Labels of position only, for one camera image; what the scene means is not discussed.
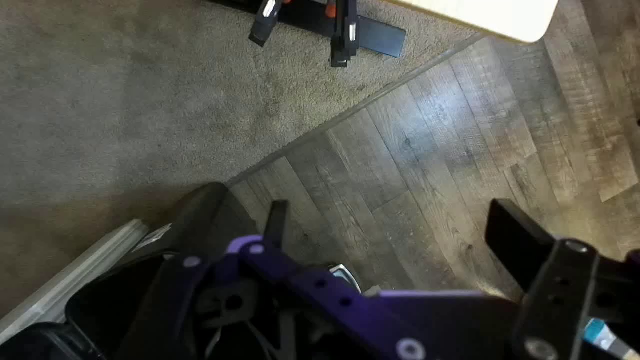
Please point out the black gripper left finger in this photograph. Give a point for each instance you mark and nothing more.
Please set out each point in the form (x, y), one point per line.
(276, 223)

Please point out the black orange bar clamp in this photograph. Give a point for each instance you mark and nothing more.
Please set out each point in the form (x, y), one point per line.
(342, 33)

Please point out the black plastic bin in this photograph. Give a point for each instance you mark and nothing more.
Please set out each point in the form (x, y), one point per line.
(101, 311)

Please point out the white baseboard trim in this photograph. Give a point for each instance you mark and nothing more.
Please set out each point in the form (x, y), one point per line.
(73, 277)

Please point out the black flat metal plate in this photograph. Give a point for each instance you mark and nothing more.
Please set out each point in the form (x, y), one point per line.
(381, 36)

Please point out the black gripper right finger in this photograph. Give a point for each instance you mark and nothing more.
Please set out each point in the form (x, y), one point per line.
(523, 243)

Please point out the white table top panel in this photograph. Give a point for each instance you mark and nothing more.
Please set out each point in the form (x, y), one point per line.
(501, 16)

